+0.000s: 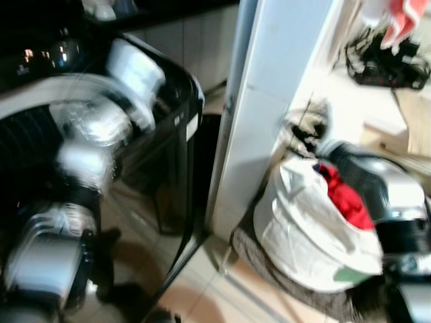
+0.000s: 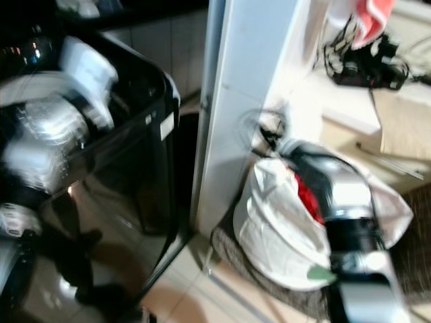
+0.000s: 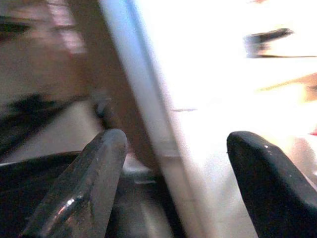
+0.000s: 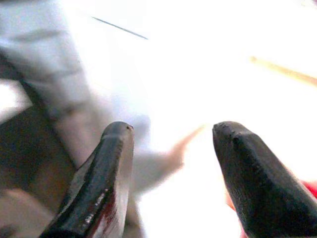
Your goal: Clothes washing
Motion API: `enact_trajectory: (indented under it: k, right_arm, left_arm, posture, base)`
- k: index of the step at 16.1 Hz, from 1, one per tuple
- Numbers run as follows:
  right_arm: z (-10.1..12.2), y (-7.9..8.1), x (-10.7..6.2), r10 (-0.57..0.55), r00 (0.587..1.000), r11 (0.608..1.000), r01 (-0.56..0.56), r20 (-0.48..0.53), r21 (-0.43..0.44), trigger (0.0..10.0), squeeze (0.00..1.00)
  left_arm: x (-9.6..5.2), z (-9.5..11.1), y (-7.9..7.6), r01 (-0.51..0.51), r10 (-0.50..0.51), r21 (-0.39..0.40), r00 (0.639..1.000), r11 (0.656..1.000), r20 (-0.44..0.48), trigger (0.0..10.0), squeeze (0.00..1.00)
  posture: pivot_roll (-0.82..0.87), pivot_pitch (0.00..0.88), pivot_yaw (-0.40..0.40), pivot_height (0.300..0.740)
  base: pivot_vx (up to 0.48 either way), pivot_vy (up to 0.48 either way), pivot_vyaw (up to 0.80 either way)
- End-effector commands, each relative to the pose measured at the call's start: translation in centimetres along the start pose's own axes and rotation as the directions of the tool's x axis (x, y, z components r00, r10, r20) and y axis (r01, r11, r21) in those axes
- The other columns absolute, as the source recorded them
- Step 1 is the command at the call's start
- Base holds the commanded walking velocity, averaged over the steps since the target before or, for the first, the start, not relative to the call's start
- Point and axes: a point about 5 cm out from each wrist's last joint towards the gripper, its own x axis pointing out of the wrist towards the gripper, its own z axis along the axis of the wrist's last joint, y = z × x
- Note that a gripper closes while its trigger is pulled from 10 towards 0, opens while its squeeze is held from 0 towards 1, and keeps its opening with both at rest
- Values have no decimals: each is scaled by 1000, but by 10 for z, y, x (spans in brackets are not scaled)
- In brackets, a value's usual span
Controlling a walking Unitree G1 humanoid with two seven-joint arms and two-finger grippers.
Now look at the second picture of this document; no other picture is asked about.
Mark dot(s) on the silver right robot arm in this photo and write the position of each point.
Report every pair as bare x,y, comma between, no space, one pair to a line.
343,195

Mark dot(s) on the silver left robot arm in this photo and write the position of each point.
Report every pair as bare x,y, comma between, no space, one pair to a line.
40,128

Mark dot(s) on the black washing machine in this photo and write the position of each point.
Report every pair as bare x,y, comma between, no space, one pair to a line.
141,141

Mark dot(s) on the white upright panel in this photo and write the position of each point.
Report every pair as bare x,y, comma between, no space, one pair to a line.
249,87

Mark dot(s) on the red garment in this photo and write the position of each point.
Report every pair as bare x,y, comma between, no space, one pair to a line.
310,200

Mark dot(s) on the white cloth laundry bag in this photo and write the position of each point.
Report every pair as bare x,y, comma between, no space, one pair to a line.
269,222

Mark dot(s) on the tan wooden board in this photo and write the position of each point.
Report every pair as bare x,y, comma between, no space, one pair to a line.
404,124

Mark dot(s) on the green cloth piece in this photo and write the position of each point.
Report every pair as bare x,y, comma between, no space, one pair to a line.
320,272

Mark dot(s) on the pink hanging cloth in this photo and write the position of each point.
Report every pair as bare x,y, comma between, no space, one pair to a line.
374,19

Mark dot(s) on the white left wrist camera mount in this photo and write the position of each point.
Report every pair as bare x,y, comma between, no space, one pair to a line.
89,70

